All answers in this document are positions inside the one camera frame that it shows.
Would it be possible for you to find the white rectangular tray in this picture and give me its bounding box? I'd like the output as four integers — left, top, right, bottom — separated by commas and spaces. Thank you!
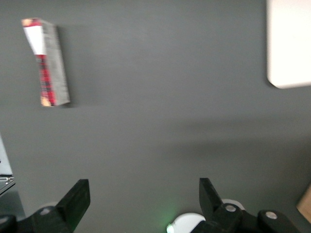
265, 0, 311, 89

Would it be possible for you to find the light wooden board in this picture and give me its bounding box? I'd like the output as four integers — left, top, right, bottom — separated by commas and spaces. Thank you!
295, 183, 311, 224

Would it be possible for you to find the white round housing green light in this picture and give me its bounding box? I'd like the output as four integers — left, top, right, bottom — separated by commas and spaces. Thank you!
166, 213, 206, 233

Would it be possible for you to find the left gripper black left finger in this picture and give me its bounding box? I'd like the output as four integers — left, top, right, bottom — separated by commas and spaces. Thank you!
0, 179, 91, 233

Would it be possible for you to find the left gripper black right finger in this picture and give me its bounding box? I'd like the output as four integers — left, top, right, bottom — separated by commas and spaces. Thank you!
194, 178, 302, 233

